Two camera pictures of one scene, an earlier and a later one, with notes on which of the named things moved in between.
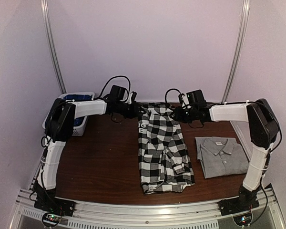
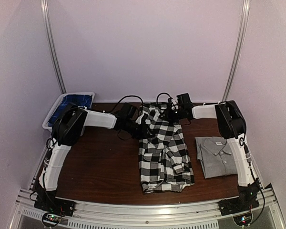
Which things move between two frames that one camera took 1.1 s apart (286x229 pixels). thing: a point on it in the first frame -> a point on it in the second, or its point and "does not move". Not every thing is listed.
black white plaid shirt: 165,162 does not move
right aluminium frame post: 240,52 does not move
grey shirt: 220,156 does not move
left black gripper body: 130,112 -> 138,132
